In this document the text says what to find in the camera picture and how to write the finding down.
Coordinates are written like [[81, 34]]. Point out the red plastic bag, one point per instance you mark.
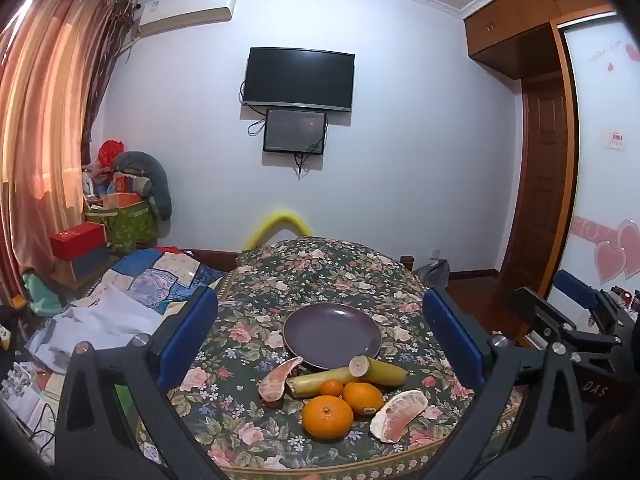
[[111, 152]]

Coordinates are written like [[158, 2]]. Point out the medium orange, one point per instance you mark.
[[362, 397]]

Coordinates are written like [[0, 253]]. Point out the pile of papers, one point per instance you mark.
[[25, 405]]

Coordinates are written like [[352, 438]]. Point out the white cloth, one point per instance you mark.
[[100, 325]]

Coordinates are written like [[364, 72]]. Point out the purple plate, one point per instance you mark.
[[330, 335]]

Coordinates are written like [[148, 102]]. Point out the floral tablecloth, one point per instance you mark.
[[280, 285]]

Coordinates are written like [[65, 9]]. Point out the red gift box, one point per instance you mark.
[[77, 240]]

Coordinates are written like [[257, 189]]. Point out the heart print wardrobe door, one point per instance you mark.
[[605, 185]]

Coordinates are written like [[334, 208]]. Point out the peeled pomelo segment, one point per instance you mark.
[[280, 377]]

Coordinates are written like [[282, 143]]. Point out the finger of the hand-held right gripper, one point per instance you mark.
[[575, 285], [535, 307]]

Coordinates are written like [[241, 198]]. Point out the small black monitor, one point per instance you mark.
[[295, 131]]

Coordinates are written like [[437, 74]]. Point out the dark patterned curtain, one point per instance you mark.
[[107, 70]]

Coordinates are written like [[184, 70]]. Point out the white air conditioner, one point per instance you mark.
[[187, 10]]

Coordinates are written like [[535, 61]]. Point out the wooden overhead cabinet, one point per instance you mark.
[[520, 15]]

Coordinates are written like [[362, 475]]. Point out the grey bag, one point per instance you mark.
[[434, 272]]

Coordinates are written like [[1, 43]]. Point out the orange sheer curtain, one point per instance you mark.
[[45, 125]]

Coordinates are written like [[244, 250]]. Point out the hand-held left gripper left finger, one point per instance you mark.
[[187, 340]]

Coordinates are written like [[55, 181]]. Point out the small wardrobe sticker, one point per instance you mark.
[[614, 140]]

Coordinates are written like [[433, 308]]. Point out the pomelo segment with rind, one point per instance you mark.
[[400, 412]]

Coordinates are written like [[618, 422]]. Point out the black wall television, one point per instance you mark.
[[299, 79]]

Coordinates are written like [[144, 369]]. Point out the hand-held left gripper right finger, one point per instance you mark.
[[452, 340]]

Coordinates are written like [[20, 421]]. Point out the patchwork quilt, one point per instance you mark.
[[160, 275]]

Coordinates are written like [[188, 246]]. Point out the dark grey box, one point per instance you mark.
[[87, 265]]

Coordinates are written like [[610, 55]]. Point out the yellow-green sugarcane piece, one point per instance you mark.
[[317, 382], [385, 372]]

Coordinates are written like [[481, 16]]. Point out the large orange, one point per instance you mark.
[[326, 417]]

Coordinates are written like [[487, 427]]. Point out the brown wooden door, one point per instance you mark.
[[542, 180]]

